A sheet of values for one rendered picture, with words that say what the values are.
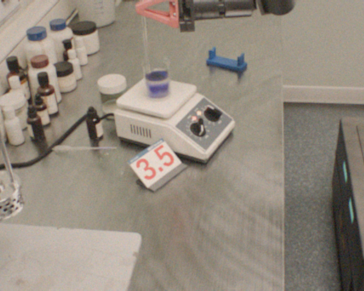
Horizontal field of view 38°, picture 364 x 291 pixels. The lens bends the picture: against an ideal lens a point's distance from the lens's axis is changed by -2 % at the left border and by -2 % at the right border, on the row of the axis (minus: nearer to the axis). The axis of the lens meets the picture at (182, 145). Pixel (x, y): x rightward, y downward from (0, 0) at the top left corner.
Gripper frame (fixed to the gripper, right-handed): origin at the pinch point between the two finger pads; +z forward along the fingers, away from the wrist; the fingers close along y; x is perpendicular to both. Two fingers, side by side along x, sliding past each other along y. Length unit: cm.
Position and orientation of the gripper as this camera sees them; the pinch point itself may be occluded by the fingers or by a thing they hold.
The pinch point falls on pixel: (140, 8)
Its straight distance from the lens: 98.1
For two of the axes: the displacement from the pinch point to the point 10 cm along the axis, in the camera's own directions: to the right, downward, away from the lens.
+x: 0.6, 8.2, 5.7
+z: -10.0, 0.8, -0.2
